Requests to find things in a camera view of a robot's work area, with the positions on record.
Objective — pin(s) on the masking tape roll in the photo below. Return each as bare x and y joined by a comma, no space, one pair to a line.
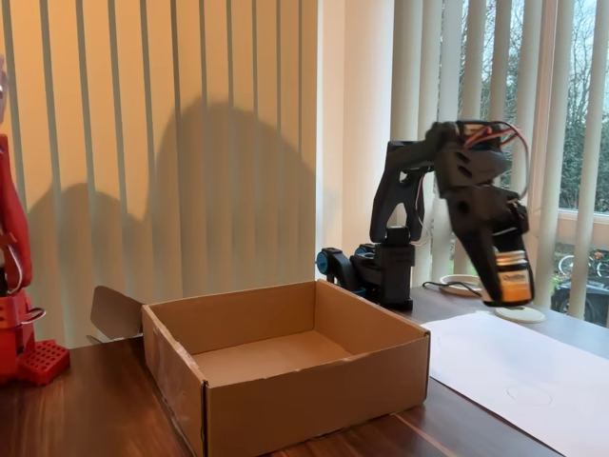
457,277

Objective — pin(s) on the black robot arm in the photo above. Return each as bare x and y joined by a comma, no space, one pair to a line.
395,190

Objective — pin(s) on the white paper sheet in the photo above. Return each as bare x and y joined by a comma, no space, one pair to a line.
523,362

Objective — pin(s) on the red robot arm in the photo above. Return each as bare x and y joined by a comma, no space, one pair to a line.
9,214

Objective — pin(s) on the open cardboard box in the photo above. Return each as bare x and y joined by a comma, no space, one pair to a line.
309,404

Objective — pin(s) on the cream vertical blinds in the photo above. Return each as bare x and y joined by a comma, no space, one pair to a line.
190,143

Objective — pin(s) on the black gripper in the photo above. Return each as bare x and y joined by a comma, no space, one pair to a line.
477,215

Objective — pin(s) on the white round desk grommet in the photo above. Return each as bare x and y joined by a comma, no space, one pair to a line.
518,316

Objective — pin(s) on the black blue table clamp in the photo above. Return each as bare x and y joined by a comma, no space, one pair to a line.
340,266

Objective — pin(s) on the white vertical window blinds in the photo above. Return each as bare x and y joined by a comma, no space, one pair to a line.
414,71

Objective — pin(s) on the small silver tin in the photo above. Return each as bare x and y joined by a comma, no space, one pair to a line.
513,281

